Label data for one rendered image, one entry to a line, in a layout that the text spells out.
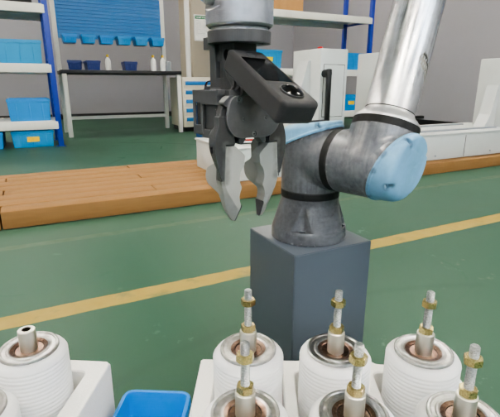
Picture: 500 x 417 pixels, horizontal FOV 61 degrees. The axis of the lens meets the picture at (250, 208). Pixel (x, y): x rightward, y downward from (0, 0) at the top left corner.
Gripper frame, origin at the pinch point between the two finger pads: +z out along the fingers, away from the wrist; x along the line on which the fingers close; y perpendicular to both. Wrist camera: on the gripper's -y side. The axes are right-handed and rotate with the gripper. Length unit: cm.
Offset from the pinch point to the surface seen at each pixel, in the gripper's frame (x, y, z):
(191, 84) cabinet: -234, 470, -13
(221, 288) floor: -32, 61, 45
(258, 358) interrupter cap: 0.0, -2.0, 19.9
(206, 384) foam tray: 3.7, 5.7, 27.3
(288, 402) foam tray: -3.7, -3.9, 27.3
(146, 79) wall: -291, 767, -23
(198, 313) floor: -19, 52, 45
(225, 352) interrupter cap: 2.8, 1.7, 19.9
